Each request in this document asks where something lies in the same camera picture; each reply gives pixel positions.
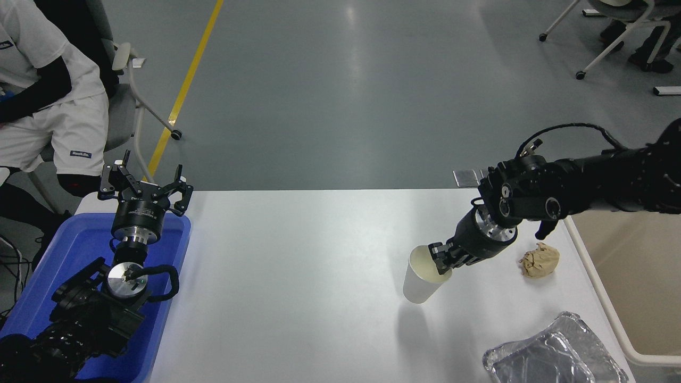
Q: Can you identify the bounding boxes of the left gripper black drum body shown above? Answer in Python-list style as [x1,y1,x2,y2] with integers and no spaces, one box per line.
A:
[112,184,171,235]

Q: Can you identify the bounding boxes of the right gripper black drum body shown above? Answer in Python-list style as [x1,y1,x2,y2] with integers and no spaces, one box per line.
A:
[452,210,514,262]

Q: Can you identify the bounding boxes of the white paper cup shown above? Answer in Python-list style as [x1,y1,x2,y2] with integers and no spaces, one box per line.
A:
[402,245,453,305]

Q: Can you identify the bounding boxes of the grey black office chair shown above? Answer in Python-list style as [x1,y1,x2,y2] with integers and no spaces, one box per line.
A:
[27,0,182,213]

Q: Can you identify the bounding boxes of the crumpled tan paper ball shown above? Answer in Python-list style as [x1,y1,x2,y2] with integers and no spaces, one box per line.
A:
[520,243,561,279]

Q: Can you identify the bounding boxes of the metal floor plate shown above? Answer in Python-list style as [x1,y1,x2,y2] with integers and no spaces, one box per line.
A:
[453,169,481,188]

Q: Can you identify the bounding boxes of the blue plastic tray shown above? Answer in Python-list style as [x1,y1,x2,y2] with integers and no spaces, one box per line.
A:
[0,212,192,383]

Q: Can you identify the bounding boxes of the person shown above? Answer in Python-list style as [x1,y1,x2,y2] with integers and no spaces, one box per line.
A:
[0,0,110,269]
[599,0,681,73]

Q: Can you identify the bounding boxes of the silver foil tray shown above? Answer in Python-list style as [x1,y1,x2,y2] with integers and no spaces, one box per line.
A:
[483,312,631,383]

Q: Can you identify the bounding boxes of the large pale bin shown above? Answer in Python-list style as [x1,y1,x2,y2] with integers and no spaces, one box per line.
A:
[563,210,681,368]

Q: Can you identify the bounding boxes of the black floor cables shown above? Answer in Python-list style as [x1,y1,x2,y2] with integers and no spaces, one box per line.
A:
[0,234,27,320]

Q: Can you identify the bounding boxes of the white frame wheeled chair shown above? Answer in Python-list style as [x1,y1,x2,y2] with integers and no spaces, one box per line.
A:
[538,0,681,80]

